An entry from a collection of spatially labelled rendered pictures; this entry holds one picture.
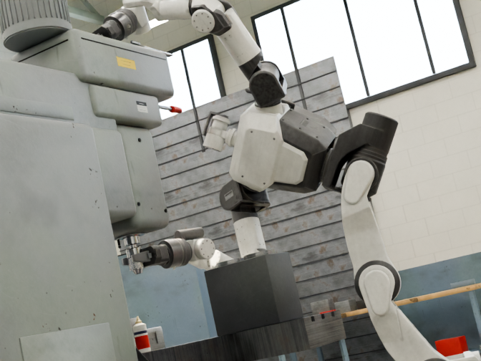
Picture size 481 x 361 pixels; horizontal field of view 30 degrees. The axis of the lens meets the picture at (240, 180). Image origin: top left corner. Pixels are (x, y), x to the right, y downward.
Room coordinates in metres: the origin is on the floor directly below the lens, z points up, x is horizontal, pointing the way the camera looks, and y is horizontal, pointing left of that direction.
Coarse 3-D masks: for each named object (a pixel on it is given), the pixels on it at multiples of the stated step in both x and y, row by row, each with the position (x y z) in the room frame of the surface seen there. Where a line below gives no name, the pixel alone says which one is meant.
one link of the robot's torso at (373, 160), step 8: (352, 152) 2.90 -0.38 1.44; (360, 152) 2.87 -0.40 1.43; (352, 160) 2.86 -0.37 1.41; (368, 160) 2.85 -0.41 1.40; (376, 160) 2.86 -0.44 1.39; (384, 160) 2.89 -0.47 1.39; (376, 168) 2.85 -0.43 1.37; (384, 168) 2.93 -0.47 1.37; (344, 176) 2.87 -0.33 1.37; (376, 176) 2.85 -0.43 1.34; (376, 184) 2.88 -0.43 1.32; (376, 192) 2.93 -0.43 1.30
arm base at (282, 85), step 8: (256, 72) 2.78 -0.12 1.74; (264, 72) 2.78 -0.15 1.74; (272, 72) 2.79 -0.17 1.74; (280, 72) 2.91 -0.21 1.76; (256, 80) 2.79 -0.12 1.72; (264, 80) 2.79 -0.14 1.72; (272, 80) 2.79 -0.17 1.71; (280, 80) 2.92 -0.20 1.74; (256, 88) 2.80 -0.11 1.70; (264, 88) 2.80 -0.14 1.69; (272, 88) 2.80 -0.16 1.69; (280, 88) 2.80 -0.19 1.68; (256, 96) 2.82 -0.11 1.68; (264, 96) 2.82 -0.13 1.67; (272, 96) 2.82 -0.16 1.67; (280, 96) 2.81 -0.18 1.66; (264, 104) 2.83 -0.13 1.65
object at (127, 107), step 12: (96, 96) 2.46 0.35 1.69; (108, 96) 2.51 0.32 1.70; (120, 96) 2.56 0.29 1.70; (132, 96) 2.62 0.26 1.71; (144, 96) 2.67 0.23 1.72; (96, 108) 2.46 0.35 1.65; (108, 108) 2.50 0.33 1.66; (120, 108) 2.55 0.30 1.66; (132, 108) 2.61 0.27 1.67; (144, 108) 2.66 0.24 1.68; (156, 108) 2.72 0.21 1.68; (120, 120) 2.56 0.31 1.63; (132, 120) 2.61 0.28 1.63; (144, 120) 2.65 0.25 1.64; (156, 120) 2.71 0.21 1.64
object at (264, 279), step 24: (216, 264) 2.55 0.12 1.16; (240, 264) 2.47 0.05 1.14; (264, 264) 2.42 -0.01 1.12; (288, 264) 2.50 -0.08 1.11; (216, 288) 2.53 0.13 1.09; (240, 288) 2.48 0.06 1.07; (264, 288) 2.43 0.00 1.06; (288, 288) 2.48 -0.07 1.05; (216, 312) 2.54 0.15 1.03; (240, 312) 2.49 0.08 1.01; (264, 312) 2.44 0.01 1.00; (288, 312) 2.46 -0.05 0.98
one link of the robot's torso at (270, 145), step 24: (240, 120) 2.86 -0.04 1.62; (264, 120) 2.83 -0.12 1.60; (288, 120) 2.87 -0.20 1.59; (312, 120) 2.94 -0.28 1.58; (240, 144) 2.88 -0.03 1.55; (264, 144) 2.85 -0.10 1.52; (288, 144) 2.84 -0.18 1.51; (312, 144) 2.84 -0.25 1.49; (240, 168) 2.92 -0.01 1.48; (264, 168) 2.89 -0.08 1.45; (288, 168) 2.88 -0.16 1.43; (312, 168) 2.87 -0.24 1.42
